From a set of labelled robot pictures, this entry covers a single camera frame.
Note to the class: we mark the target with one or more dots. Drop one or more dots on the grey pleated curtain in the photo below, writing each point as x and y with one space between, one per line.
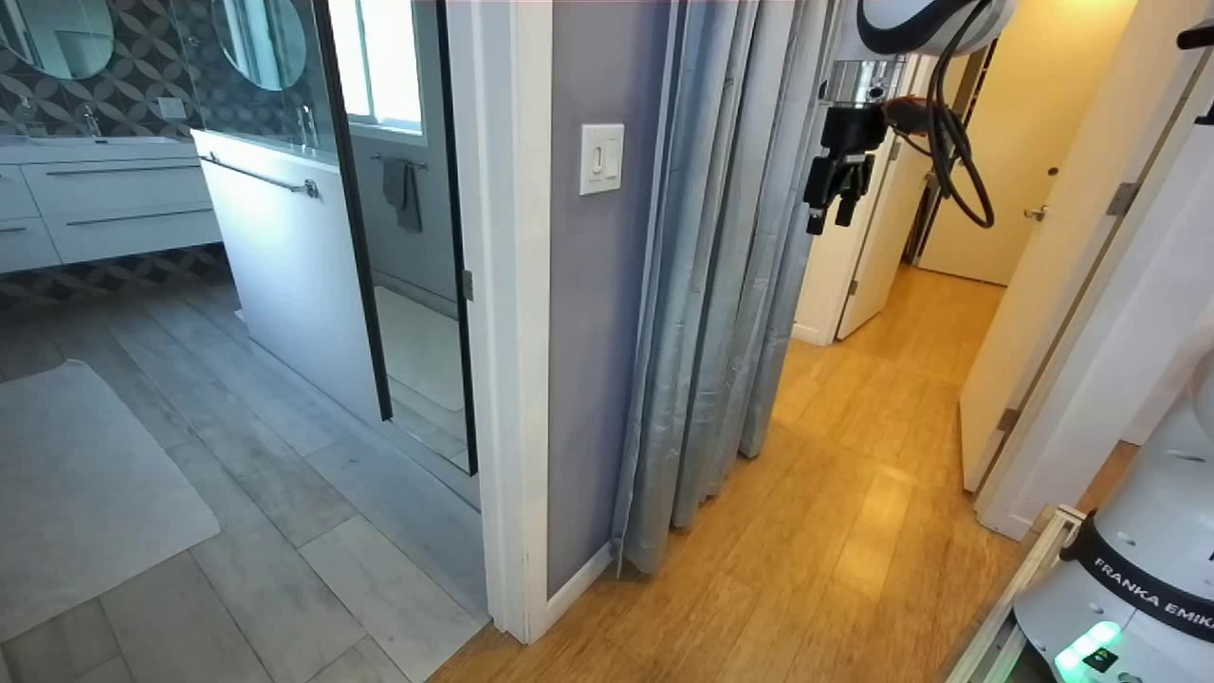
707 316

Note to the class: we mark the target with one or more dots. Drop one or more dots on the white wall outlet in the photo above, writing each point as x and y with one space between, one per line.
173 108

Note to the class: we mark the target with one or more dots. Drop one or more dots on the bright bathroom window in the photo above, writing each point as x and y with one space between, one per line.
381 60

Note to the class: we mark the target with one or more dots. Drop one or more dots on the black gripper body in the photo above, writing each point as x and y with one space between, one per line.
842 147

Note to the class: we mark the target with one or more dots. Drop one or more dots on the white vanity with drawers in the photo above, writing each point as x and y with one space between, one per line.
117 203

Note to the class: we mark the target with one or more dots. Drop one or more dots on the grey bath mat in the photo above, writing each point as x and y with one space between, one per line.
90 495

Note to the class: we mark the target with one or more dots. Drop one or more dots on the round wall mirror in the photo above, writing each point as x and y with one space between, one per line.
58 32
266 41

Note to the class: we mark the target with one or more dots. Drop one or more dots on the grey hanging towel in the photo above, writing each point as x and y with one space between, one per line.
402 194

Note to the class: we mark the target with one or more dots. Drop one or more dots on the white wall light switch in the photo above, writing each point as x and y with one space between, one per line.
601 159

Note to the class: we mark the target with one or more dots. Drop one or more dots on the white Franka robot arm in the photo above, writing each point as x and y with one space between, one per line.
1141 544

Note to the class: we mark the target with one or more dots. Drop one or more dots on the chrome faucet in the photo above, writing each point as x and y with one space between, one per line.
304 128

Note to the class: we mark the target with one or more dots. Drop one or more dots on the white closet door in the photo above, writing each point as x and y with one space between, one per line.
888 266

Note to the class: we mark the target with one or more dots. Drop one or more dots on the cream hallway door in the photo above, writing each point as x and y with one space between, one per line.
1012 164

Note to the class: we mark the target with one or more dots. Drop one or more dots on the black framed glass door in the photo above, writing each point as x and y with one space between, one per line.
423 353

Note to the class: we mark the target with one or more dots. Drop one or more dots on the white door with metal hinges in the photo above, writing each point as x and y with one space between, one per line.
1049 307

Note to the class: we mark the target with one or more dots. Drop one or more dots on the robot mounting platform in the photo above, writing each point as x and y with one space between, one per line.
1012 594

